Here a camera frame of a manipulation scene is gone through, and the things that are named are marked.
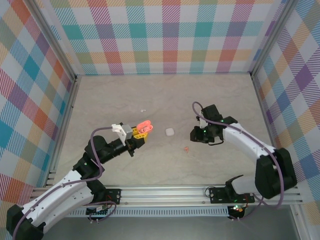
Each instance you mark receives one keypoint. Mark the aluminium side rail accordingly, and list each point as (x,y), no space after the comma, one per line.
(67,112)
(265,112)

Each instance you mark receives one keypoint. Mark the left controller circuit board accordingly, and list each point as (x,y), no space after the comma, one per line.
(95,213)

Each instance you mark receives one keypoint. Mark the controller circuit board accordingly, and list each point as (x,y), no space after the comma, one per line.
(237,211)
(95,213)

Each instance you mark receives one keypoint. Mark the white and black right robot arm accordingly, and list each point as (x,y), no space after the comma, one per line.
(250,147)

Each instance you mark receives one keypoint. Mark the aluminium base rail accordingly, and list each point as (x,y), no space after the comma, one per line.
(162,195)

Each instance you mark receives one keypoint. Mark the grey metal panel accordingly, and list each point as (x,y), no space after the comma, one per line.
(162,230)

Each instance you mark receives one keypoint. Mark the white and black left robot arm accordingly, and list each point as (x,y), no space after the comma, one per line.
(62,190)

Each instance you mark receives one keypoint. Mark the pink earbud charging case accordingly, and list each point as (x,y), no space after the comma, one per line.
(146,125)

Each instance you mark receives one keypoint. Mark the right controller circuit board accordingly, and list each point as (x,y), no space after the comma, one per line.
(237,211)

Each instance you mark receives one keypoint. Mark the white earbud charging case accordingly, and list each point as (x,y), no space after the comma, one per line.
(170,132)

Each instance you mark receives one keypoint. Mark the aluminium corner post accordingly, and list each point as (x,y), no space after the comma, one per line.
(55,42)
(272,40)

